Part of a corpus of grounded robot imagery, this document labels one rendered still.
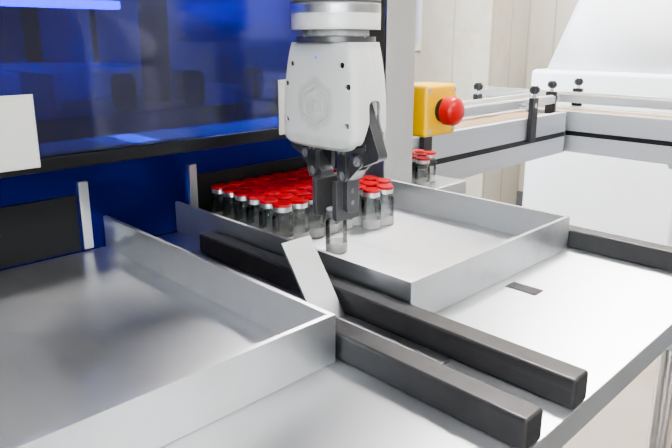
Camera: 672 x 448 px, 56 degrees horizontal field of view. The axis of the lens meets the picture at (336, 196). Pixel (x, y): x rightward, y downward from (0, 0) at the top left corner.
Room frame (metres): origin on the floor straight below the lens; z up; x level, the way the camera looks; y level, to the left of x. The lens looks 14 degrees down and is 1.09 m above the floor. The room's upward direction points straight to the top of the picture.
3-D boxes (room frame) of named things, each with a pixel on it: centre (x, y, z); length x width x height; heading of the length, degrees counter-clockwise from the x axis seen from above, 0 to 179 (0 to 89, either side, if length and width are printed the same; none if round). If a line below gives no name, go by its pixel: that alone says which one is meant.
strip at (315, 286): (0.43, -0.02, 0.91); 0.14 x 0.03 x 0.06; 45
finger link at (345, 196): (0.59, -0.02, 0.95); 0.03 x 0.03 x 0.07; 44
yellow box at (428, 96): (0.92, -0.13, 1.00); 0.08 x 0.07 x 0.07; 44
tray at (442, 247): (0.66, -0.03, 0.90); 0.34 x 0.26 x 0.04; 44
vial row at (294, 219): (0.69, 0.00, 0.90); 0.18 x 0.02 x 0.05; 135
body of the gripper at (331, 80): (0.61, 0.00, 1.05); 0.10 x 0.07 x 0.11; 44
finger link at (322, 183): (0.63, 0.02, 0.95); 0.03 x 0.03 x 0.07; 44
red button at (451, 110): (0.88, -0.16, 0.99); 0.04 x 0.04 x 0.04; 44
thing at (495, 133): (1.22, -0.23, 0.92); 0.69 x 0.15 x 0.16; 134
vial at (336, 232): (0.61, 0.00, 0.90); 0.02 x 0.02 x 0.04
